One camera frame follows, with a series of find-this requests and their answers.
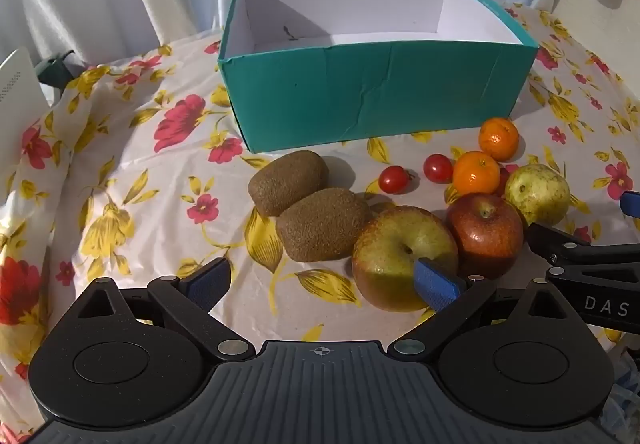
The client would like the teal cardboard box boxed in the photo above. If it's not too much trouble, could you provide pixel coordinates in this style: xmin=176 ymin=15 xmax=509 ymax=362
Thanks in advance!
xmin=216 ymin=0 xmax=540 ymax=154

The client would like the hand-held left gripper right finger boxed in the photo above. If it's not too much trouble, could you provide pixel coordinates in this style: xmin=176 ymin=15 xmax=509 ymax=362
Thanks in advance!
xmin=387 ymin=258 xmax=577 ymax=360

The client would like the white perforated device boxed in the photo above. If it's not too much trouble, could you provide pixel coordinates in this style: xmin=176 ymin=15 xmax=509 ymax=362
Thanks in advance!
xmin=0 ymin=46 xmax=48 ymax=111

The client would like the red cherry tomato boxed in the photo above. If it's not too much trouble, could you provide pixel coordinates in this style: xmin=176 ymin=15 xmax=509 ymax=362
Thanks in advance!
xmin=423 ymin=153 xmax=455 ymax=184
xmin=378 ymin=165 xmax=413 ymax=195

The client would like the brown kiwi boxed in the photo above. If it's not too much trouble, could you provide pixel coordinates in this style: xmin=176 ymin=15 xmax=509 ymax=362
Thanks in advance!
xmin=248 ymin=150 xmax=330 ymax=217
xmin=276 ymin=188 xmax=373 ymax=262

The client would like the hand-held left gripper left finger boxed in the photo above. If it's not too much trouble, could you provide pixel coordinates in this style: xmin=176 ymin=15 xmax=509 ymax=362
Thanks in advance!
xmin=62 ymin=258 xmax=251 ymax=360

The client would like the floral tablecloth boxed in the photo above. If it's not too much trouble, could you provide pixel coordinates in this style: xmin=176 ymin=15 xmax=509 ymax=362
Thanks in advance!
xmin=0 ymin=1 xmax=640 ymax=444

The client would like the yellow-green apple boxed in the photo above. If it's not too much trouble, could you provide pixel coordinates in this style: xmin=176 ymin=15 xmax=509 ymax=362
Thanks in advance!
xmin=351 ymin=205 xmax=460 ymax=312

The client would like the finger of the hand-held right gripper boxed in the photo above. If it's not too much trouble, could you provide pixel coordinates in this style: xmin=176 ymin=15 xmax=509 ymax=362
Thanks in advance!
xmin=527 ymin=223 xmax=640 ymax=270
xmin=620 ymin=191 xmax=640 ymax=220

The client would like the dark green object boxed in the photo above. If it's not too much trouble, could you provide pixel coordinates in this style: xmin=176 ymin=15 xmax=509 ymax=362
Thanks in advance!
xmin=35 ymin=51 xmax=83 ymax=89

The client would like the green pear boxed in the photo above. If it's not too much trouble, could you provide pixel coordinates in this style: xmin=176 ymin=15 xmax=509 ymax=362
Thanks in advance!
xmin=504 ymin=164 xmax=572 ymax=227

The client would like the red apple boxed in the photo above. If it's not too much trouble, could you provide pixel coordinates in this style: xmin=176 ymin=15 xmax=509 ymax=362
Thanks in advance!
xmin=446 ymin=193 xmax=525 ymax=280

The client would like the orange tangerine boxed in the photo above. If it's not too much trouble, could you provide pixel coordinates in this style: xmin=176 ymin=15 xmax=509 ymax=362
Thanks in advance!
xmin=479 ymin=117 xmax=520 ymax=161
xmin=452 ymin=150 xmax=502 ymax=196

